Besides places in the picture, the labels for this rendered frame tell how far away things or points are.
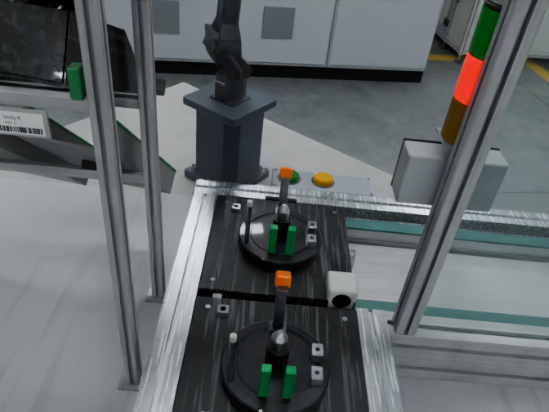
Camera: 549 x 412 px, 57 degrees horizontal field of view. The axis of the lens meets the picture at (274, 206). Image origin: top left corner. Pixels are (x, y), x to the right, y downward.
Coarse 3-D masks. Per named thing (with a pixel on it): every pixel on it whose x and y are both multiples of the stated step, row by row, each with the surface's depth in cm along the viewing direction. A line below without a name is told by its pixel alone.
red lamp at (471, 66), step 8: (472, 56) 53; (464, 64) 55; (472, 64) 53; (480, 64) 53; (464, 72) 55; (472, 72) 54; (464, 80) 55; (472, 80) 54; (456, 88) 56; (464, 88) 55; (472, 88) 54; (456, 96) 56; (464, 96) 55; (464, 104) 56
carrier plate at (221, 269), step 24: (216, 216) 90; (240, 216) 91; (312, 216) 93; (336, 216) 94; (216, 240) 85; (336, 240) 88; (216, 264) 81; (240, 264) 81; (312, 264) 83; (336, 264) 83; (216, 288) 76; (240, 288) 77; (264, 288) 77; (312, 288) 78
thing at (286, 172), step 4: (280, 168) 87; (284, 168) 86; (288, 168) 86; (280, 172) 86; (284, 172) 86; (288, 172) 86; (280, 176) 86; (284, 176) 86; (288, 176) 86; (284, 180) 84; (288, 180) 84; (280, 184) 88; (284, 184) 87; (288, 184) 87; (280, 188) 87; (284, 188) 87; (280, 192) 87; (284, 192) 87; (280, 196) 87; (284, 196) 87; (280, 200) 87; (284, 200) 87; (280, 204) 88
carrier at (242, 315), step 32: (192, 320) 71; (224, 320) 72; (256, 320) 72; (288, 320) 73; (320, 320) 73; (352, 320) 74; (192, 352) 67; (224, 352) 65; (256, 352) 65; (288, 352) 62; (320, 352) 65; (352, 352) 69; (192, 384) 63; (224, 384) 62; (256, 384) 62; (288, 384) 59; (320, 384) 62; (352, 384) 65
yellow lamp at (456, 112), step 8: (456, 104) 56; (448, 112) 58; (456, 112) 57; (464, 112) 56; (448, 120) 58; (456, 120) 57; (448, 128) 58; (456, 128) 57; (448, 136) 58; (456, 136) 58
